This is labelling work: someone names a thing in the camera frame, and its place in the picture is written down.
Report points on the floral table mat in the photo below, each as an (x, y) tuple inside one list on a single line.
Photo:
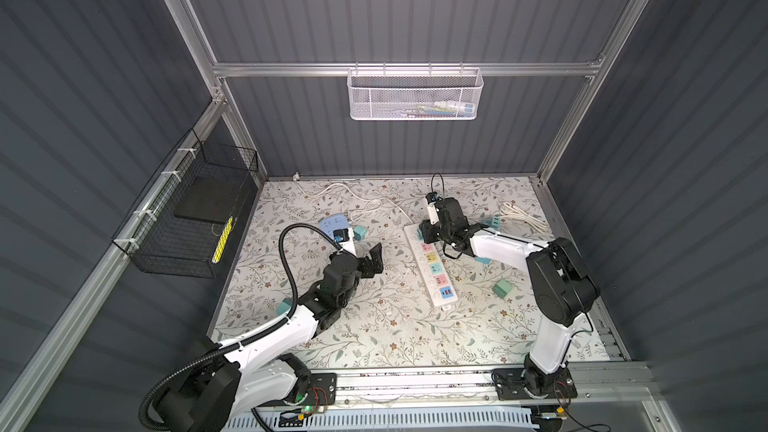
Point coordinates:
[(390, 322)]

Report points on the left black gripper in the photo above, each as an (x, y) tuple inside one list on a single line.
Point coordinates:
[(373, 259)]

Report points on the white multicolour power strip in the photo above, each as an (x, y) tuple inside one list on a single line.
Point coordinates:
[(439, 287)]

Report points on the yellow marker pen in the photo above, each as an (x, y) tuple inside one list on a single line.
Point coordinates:
[(223, 240)]

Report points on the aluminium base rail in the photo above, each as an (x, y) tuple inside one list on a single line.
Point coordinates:
[(225, 392)]

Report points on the black pad in basket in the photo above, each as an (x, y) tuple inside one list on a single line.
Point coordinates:
[(210, 200)]

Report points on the blue square socket cube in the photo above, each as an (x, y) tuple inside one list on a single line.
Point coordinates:
[(336, 227)]

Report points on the white wire mesh basket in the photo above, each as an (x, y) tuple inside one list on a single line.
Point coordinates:
[(376, 94)]

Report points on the black wire basket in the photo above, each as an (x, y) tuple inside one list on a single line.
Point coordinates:
[(158, 243)]

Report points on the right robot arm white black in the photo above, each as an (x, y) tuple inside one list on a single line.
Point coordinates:
[(562, 288)]

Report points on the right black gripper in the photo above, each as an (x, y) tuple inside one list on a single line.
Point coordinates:
[(426, 226)]

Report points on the pens in white basket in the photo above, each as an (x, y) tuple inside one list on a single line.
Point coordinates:
[(443, 110)]

